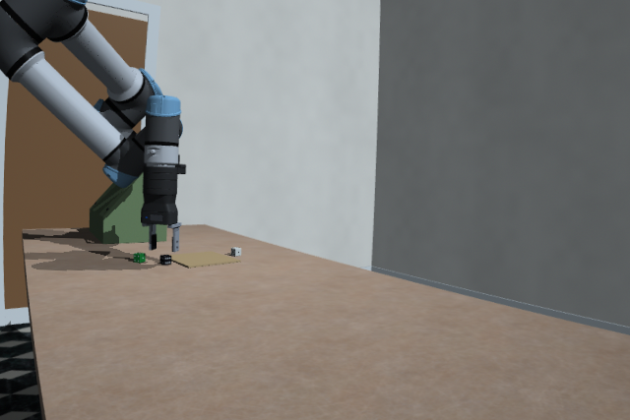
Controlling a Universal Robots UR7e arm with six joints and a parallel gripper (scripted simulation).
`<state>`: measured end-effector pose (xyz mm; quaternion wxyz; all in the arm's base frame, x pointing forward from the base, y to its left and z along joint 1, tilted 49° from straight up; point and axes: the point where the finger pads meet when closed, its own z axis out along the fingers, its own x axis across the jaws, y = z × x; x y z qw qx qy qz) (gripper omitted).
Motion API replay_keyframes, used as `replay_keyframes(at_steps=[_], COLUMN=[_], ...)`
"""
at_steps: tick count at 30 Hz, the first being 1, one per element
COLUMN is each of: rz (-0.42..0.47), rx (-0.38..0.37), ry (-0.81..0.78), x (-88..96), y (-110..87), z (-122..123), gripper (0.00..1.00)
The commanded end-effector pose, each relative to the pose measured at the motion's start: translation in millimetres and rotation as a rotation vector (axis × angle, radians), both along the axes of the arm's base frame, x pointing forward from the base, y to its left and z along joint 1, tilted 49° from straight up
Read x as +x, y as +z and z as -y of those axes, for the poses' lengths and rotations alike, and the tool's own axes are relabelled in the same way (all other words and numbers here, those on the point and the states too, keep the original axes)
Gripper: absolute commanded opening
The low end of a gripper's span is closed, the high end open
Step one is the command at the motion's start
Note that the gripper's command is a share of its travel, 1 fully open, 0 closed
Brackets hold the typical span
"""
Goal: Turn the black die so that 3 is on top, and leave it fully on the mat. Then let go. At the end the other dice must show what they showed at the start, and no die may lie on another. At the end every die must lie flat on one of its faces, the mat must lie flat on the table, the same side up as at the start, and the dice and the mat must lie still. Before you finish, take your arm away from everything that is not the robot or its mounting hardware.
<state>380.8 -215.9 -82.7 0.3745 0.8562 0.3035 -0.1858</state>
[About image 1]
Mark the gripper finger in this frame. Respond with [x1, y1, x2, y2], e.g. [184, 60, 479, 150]
[167, 222, 181, 252]
[142, 223, 157, 250]

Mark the tan flat mat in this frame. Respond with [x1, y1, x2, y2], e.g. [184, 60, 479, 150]
[170, 251, 241, 268]

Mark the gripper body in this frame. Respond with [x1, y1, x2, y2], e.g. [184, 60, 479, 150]
[141, 146, 186, 225]

